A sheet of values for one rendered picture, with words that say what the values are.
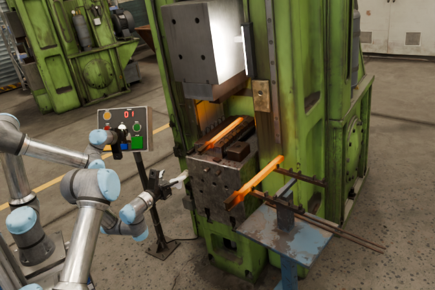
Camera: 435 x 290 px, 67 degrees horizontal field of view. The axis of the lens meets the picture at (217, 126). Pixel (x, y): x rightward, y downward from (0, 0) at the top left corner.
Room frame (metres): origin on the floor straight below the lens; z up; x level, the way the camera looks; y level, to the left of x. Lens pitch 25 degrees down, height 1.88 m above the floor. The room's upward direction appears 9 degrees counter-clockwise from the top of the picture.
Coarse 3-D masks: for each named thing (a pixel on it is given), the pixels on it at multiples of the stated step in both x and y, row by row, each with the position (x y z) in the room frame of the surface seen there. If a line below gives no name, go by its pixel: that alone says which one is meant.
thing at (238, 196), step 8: (280, 160) 1.41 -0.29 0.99; (264, 168) 1.35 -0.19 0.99; (272, 168) 1.35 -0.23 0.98; (256, 176) 1.29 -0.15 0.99; (264, 176) 1.30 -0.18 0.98; (248, 184) 1.24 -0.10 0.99; (256, 184) 1.26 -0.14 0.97; (240, 192) 1.18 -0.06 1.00; (248, 192) 1.21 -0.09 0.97; (232, 200) 1.13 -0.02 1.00; (240, 200) 1.17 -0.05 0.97; (232, 208) 1.13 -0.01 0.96
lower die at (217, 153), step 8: (224, 120) 2.01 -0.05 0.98; (232, 120) 1.97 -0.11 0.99; (248, 120) 1.93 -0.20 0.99; (216, 128) 1.91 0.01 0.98; (224, 128) 1.87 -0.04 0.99; (232, 128) 1.83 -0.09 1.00; (208, 136) 1.80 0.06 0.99; (224, 136) 1.75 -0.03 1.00; (200, 144) 1.72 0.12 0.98; (216, 144) 1.67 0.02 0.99; (224, 144) 1.66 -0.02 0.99; (208, 152) 1.69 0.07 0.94; (216, 152) 1.65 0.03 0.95
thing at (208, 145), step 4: (236, 120) 1.92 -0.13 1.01; (240, 120) 1.92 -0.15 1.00; (232, 124) 1.87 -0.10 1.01; (228, 128) 1.82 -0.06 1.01; (220, 132) 1.79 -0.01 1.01; (224, 132) 1.78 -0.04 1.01; (216, 136) 1.74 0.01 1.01; (220, 136) 1.74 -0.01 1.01; (212, 140) 1.69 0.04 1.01; (216, 140) 1.71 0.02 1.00; (204, 144) 1.65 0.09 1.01; (208, 144) 1.65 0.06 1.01; (212, 144) 1.66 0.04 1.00; (200, 148) 1.62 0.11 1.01; (204, 148) 1.61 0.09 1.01; (208, 148) 1.64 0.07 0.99; (200, 152) 1.60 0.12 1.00; (204, 152) 1.61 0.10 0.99
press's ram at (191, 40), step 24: (192, 0) 1.85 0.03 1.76; (216, 0) 1.66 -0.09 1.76; (240, 0) 1.83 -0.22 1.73; (168, 24) 1.76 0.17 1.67; (192, 24) 1.67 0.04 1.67; (216, 24) 1.64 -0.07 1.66; (240, 24) 1.81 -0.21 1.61; (168, 48) 1.78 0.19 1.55; (192, 48) 1.68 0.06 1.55; (216, 48) 1.62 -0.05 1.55; (240, 48) 1.79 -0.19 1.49; (192, 72) 1.70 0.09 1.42; (216, 72) 1.60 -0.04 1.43
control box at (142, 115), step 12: (120, 108) 1.96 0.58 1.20; (132, 108) 1.94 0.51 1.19; (144, 108) 1.91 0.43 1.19; (108, 120) 1.94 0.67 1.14; (120, 120) 1.92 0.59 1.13; (132, 120) 1.90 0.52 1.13; (144, 120) 1.88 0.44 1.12; (132, 132) 1.86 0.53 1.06; (144, 132) 1.84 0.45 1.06; (144, 144) 1.81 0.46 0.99
